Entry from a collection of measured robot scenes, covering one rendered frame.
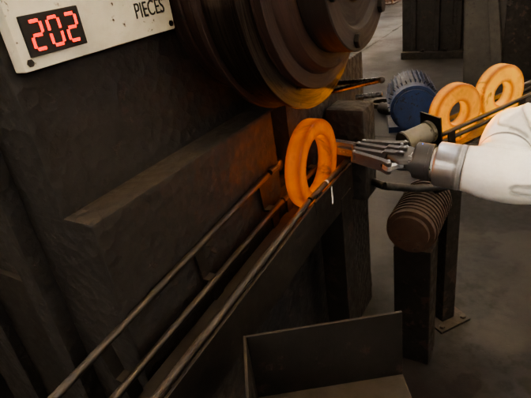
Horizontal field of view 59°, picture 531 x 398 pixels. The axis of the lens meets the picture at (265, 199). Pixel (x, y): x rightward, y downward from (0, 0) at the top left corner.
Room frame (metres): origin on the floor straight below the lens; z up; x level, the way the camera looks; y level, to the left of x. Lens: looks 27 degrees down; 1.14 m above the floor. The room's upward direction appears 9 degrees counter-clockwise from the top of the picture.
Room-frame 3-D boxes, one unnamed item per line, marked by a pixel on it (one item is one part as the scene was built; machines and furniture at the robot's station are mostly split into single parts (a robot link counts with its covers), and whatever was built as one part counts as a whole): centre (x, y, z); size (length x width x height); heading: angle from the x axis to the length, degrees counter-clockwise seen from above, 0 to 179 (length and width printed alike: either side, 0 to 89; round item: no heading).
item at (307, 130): (0.88, -0.11, 0.75); 0.18 x 0.03 x 0.18; 146
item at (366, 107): (1.08, -0.23, 0.68); 0.11 x 0.08 x 0.24; 55
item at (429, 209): (1.07, -0.41, 0.27); 0.22 x 0.13 x 0.53; 145
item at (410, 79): (2.96, -1.04, 0.17); 0.57 x 0.31 x 0.34; 165
